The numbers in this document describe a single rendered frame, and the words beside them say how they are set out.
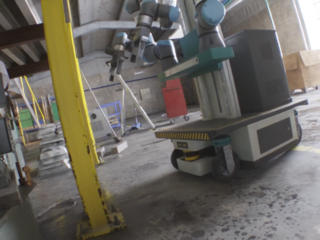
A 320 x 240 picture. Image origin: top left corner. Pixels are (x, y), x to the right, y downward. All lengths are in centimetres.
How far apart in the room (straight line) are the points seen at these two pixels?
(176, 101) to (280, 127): 423
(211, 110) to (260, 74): 43
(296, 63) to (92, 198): 604
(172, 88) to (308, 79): 355
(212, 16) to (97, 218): 109
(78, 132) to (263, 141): 97
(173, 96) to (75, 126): 460
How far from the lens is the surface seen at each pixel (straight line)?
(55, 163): 302
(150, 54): 180
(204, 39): 131
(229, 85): 148
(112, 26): 1299
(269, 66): 163
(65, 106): 107
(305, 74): 669
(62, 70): 110
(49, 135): 485
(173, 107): 556
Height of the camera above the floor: 49
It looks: 2 degrees down
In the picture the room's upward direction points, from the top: 13 degrees counter-clockwise
